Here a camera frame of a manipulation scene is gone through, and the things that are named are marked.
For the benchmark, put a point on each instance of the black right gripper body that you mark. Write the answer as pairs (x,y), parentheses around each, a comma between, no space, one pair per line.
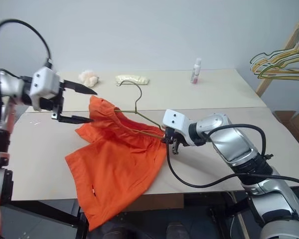
(173,138)

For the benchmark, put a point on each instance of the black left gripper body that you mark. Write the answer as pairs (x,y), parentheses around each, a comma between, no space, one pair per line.
(53,103)

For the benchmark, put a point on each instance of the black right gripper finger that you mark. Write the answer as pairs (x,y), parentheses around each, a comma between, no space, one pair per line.
(164,133)
(163,141)

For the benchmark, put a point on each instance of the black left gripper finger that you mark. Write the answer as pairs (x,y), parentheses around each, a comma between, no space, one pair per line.
(77,86)
(74,119)

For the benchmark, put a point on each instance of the orange shorts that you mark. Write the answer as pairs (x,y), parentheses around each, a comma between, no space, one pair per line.
(114,159)

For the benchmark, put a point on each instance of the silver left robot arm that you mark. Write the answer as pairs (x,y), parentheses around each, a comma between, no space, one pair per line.
(10,87)

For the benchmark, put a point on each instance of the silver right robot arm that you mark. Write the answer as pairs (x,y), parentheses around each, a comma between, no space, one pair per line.
(234,142)

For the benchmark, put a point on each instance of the wooden hanger rack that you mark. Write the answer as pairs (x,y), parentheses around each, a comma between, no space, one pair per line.
(264,85)

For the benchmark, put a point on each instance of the white crumpled cotton wad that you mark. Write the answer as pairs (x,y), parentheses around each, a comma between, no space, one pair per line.
(89,79)

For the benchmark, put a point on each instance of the pale yellow plastic bag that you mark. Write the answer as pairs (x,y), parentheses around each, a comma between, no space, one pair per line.
(133,80)

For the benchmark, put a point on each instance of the white spray bottle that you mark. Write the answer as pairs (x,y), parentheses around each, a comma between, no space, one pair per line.
(195,71)

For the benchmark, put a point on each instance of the dark rounded shape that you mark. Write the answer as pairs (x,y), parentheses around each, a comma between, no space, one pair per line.
(177,230)
(114,232)

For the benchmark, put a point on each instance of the brown cardboard box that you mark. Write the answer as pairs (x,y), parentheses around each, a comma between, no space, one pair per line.
(292,122)

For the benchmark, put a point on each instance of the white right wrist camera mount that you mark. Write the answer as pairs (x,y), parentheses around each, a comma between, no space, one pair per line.
(175,119)

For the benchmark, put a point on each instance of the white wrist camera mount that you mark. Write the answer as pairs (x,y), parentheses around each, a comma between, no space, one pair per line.
(43,79)
(175,119)

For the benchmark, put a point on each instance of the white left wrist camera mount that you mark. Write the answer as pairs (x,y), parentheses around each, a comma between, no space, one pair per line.
(43,79)

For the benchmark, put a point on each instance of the black metal table frame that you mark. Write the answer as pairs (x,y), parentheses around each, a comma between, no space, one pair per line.
(52,216)

